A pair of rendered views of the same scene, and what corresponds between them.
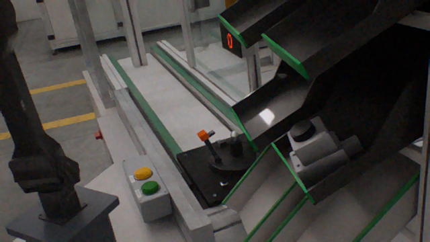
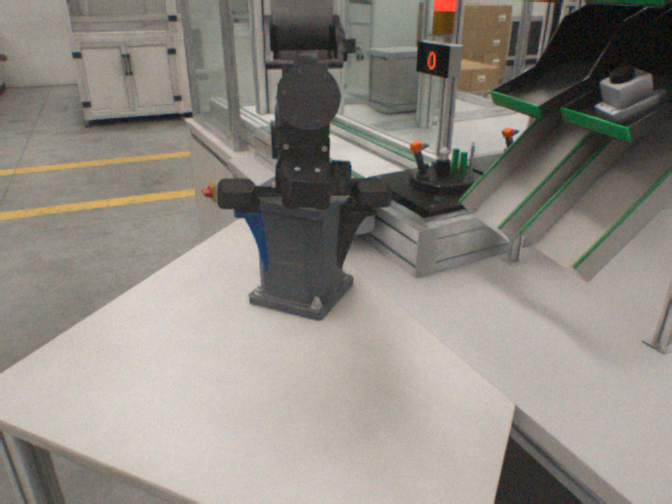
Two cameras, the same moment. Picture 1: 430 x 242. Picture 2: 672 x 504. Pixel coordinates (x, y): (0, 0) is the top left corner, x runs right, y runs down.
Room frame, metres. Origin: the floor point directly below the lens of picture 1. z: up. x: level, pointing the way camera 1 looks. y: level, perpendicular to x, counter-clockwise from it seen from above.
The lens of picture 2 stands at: (-0.18, 0.39, 1.38)
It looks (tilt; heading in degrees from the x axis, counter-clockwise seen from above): 27 degrees down; 350
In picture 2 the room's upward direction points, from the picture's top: straight up
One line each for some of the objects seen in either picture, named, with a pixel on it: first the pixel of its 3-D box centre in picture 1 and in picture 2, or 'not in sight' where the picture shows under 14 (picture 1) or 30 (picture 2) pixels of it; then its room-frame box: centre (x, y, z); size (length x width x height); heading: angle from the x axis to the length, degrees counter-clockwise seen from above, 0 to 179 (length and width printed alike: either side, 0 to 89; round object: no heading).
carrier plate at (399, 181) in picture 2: (238, 163); (441, 187); (0.92, -0.05, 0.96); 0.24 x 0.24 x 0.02; 18
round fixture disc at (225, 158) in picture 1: (237, 156); (441, 179); (0.92, -0.05, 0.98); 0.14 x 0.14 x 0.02
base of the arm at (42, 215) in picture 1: (59, 197); not in sight; (0.69, 0.29, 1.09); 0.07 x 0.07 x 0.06; 56
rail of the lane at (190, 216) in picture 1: (152, 150); (324, 181); (1.13, 0.18, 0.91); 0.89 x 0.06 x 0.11; 18
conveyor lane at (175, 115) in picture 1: (206, 131); (378, 170); (1.21, 0.02, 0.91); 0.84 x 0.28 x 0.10; 18
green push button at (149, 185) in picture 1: (150, 188); not in sight; (0.87, 0.16, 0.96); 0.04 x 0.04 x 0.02
